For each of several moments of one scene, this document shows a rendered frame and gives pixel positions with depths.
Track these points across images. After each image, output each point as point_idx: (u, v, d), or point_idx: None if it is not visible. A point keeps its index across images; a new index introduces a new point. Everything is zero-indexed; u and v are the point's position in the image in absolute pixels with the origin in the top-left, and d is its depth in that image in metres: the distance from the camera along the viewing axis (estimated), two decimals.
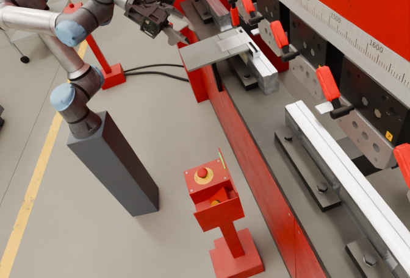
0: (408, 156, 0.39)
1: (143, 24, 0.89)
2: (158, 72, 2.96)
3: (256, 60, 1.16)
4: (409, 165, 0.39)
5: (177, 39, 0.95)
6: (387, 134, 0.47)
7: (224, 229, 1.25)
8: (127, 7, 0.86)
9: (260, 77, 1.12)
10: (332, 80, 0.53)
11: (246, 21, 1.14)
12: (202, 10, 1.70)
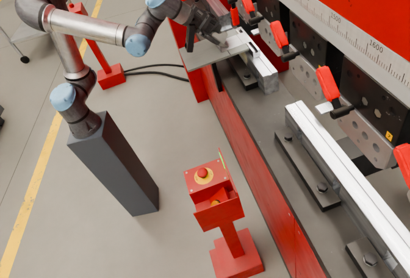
0: (408, 156, 0.39)
1: (208, 14, 1.11)
2: (158, 72, 2.96)
3: (256, 60, 1.16)
4: (409, 165, 0.39)
5: (223, 41, 1.17)
6: (387, 134, 0.47)
7: (224, 229, 1.25)
8: (193, 4, 1.10)
9: (260, 77, 1.12)
10: (332, 80, 0.53)
11: (246, 21, 1.14)
12: (202, 10, 1.70)
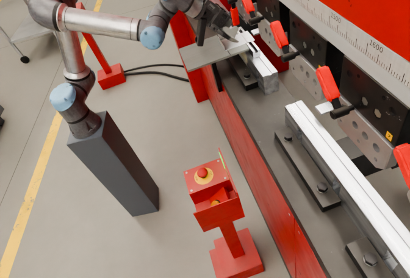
0: (408, 156, 0.39)
1: (219, 8, 1.11)
2: (158, 72, 2.96)
3: (256, 60, 1.16)
4: (409, 165, 0.39)
5: (233, 35, 1.17)
6: (387, 134, 0.47)
7: (224, 229, 1.25)
8: None
9: (260, 77, 1.12)
10: (332, 80, 0.53)
11: (246, 21, 1.14)
12: None
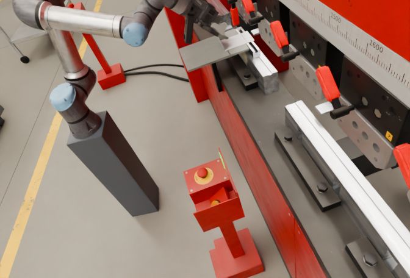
0: (408, 156, 0.39)
1: (207, 4, 1.09)
2: (158, 72, 2.96)
3: (256, 60, 1.16)
4: (409, 165, 0.39)
5: (222, 32, 1.15)
6: (387, 134, 0.47)
7: (224, 229, 1.25)
8: None
9: (260, 77, 1.12)
10: (332, 80, 0.53)
11: (246, 21, 1.14)
12: None
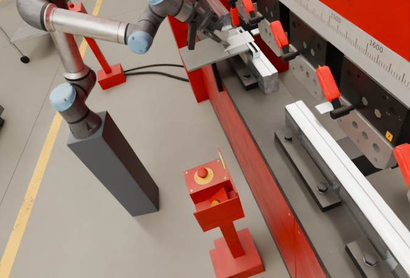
0: (408, 156, 0.39)
1: (210, 11, 1.11)
2: (158, 72, 2.96)
3: (256, 60, 1.16)
4: (409, 165, 0.39)
5: (224, 38, 1.17)
6: (387, 134, 0.47)
7: (224, 229, 1.25)
8: (195, 2, 1.09)
9: (260, 77, 1.12)
10: (332, 80, 0.53)
11: (246, 21, 1.14)
12: None
